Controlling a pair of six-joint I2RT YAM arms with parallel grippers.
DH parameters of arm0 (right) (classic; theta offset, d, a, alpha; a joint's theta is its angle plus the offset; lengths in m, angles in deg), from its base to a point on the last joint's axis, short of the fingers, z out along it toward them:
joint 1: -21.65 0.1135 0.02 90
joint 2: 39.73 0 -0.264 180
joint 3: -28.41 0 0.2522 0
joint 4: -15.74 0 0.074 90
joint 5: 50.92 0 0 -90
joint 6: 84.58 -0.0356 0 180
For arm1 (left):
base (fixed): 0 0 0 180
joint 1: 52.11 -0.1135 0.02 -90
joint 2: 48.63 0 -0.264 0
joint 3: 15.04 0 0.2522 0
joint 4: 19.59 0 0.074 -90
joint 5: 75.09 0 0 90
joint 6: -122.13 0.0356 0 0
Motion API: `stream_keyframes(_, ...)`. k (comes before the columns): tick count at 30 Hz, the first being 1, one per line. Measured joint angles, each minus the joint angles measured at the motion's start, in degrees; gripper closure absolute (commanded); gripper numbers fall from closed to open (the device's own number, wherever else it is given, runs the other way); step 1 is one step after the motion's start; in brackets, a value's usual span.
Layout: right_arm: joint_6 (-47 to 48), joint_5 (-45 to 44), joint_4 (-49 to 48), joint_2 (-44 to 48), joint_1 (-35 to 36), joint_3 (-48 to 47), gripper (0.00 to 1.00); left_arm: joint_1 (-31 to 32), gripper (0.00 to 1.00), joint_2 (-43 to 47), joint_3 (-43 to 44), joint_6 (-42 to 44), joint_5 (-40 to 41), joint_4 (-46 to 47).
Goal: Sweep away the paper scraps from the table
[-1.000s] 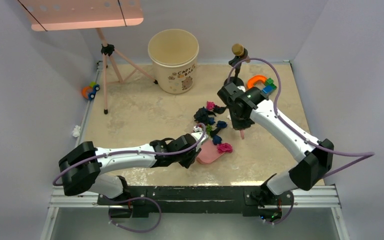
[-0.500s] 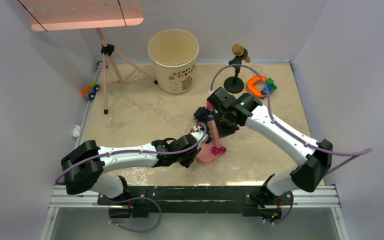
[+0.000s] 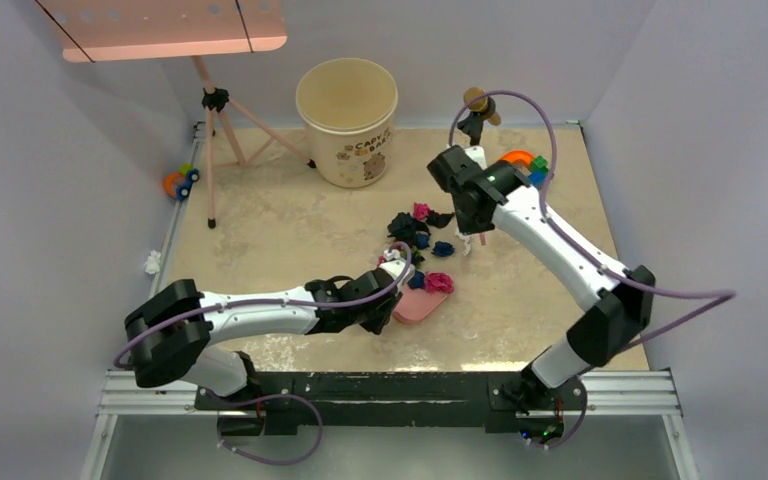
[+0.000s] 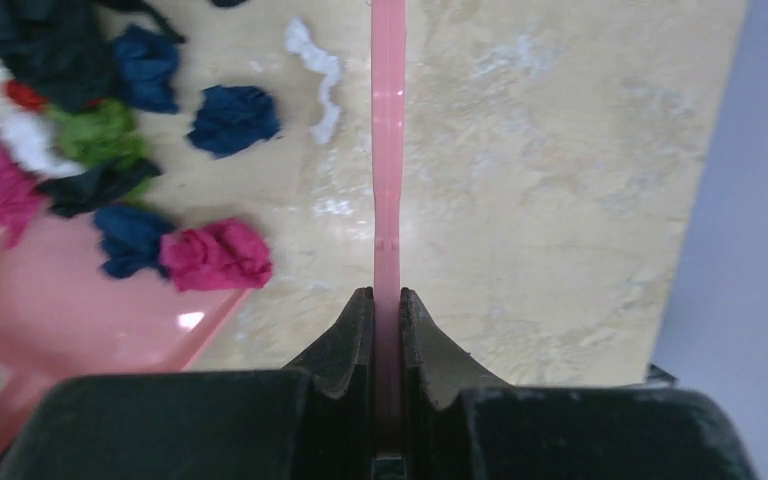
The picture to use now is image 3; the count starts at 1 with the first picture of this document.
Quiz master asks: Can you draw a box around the blue paper scrap centre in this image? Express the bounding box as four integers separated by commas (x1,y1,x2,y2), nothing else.
431,241,455,258

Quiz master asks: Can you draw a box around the pink paper scrap top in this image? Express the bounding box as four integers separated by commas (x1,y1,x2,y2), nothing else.
412,202,431,222

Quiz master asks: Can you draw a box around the blue paper scrap small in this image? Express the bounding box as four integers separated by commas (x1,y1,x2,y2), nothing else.
407,271,425,290

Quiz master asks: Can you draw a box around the pink plastic dustpan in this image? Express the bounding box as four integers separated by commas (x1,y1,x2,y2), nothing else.
392,288,448,325

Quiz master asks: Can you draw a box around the pink paper scrap right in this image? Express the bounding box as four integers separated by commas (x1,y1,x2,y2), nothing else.
424,272,454,294

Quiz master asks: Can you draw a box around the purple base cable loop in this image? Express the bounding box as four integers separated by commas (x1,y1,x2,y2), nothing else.
205,385,327,466

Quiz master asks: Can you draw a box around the orange toy track with blocks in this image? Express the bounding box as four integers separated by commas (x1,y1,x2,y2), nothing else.
500,150,549,189

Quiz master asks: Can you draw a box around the cream capybara bucket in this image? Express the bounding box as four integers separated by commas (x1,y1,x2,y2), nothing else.
295,58,398,188

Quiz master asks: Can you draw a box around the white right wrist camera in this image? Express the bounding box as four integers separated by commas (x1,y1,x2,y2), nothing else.
464,146,488,171

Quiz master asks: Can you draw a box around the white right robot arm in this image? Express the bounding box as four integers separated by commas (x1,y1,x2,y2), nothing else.
427,146,655,407

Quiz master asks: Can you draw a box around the orange blue toy car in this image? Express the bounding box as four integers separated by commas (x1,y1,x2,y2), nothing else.
162,163,200,201

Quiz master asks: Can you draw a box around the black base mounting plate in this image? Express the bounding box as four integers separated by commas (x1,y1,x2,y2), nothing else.
194,371,584,438

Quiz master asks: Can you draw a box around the pink hand brush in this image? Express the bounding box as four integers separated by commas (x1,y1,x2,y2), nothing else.
454,229,487,256

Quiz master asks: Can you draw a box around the pink music stand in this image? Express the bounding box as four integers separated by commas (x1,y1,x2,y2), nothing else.
34,0,318,230

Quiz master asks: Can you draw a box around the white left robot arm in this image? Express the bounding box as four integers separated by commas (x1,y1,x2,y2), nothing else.
114,260,414,409

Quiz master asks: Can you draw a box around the aluminium frame rail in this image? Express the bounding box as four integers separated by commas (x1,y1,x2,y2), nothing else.
82,121,206,480

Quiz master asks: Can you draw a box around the white paper scrap off table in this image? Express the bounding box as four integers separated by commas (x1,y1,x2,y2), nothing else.
143,250,162,275

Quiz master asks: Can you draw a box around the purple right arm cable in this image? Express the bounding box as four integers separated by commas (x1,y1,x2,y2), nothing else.
448,89,736,352

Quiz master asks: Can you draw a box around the gold microphone on black stand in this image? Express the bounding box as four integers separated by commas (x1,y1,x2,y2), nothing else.
456,87,501,146

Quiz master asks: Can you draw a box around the blue paper scrap upper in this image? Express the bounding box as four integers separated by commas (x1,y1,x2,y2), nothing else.
414,231,430,250

